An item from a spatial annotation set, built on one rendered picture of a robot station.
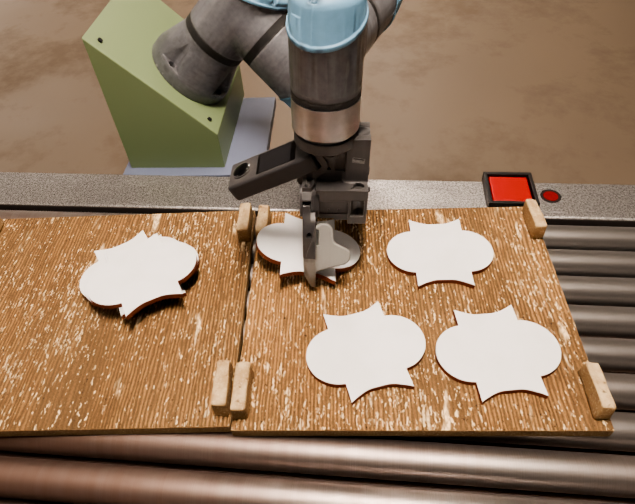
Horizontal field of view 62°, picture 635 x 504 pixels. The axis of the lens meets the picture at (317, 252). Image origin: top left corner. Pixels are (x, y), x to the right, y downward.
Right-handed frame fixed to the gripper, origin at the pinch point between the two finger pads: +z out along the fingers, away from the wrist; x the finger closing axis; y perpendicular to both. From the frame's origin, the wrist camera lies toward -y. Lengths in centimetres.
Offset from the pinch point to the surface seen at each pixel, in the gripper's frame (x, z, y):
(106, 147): 161, 97, -104
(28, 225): 7.8, 3.1, -43.8
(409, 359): -17.3, 0.1, 12.2
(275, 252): -2.2, -1.9, -4.4
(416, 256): -1.1, -0.3, 14.8
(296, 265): -4.1, -1.5, -1.5
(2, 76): 235, 100, -188
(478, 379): -20.0, -0.2, 19.6
